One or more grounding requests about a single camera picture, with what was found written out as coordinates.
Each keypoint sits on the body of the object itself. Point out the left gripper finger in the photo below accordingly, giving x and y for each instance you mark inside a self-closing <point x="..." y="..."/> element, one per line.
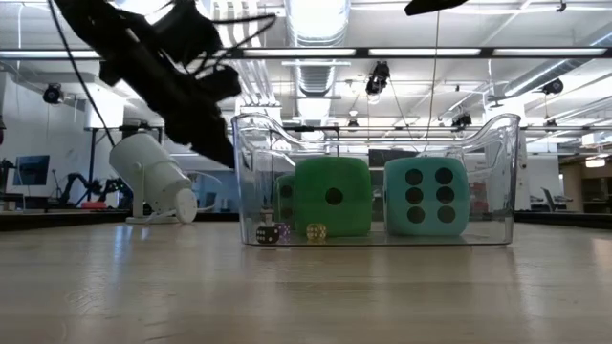
<point x="210" y="143"/>

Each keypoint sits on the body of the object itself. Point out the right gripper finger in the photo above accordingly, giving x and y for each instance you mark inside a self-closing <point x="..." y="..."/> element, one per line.
<point x="432" y="6"/>

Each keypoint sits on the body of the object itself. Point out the large green foam die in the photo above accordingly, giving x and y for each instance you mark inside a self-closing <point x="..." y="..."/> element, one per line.
<point x="285" y="210"/>
<point x="334" y="220"/>

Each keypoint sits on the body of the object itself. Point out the medium black die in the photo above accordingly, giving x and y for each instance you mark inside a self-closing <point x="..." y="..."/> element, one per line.
<point x="268" y="235"/>

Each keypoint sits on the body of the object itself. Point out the small purple translucent die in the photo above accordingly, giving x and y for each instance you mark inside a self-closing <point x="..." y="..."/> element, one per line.
<point x="284" y="230"/>

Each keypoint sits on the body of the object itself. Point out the small yellow translucent die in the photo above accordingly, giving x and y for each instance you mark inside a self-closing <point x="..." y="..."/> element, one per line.
<point x="316" y="232"/>

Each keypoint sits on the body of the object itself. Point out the large teal foam die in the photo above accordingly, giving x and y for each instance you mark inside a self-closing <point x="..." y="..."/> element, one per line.
<point x="425" y="227"/>

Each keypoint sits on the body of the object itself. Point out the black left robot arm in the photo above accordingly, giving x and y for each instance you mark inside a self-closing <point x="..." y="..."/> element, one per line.
<point x="95" y="21"/>

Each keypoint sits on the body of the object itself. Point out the background blue robot arm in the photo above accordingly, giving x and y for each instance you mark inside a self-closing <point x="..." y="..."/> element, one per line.
<point x="93" y="188"/>

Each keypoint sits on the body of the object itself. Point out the black gripper side block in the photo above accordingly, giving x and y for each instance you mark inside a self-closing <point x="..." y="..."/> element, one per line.
<point x="191" y="33"/>

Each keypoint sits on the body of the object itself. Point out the white cylindrical spotlight lamp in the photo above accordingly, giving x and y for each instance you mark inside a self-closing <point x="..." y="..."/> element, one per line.
<point x="148" y="172"/>

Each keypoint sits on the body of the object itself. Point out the black ceiling spotlight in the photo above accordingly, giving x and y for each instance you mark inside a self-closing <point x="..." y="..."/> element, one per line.
<point x="52" y="93"/>
<point x="553" y="86"/>

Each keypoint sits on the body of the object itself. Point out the dark computer monitor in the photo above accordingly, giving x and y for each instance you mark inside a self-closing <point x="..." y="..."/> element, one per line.
<point x="32" y="169"/>

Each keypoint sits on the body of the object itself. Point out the clear plastic bin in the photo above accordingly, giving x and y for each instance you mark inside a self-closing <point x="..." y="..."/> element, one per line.
<point x="378" y="240"/>

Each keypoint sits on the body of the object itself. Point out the black overhead frame bar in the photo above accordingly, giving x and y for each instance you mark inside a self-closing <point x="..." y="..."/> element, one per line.
<point x="362" y="52"/>

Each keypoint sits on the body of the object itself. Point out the black overhead camera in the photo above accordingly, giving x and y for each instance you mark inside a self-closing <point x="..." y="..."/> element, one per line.
<point x="378" y="76"/>

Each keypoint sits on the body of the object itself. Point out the silver ceiling duct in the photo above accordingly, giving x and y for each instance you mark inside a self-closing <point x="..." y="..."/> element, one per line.
<point x="318" y="28"/>

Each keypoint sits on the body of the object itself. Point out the black aluminium table frame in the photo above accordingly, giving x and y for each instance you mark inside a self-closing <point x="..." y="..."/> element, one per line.
<point x="72" y="220"/>

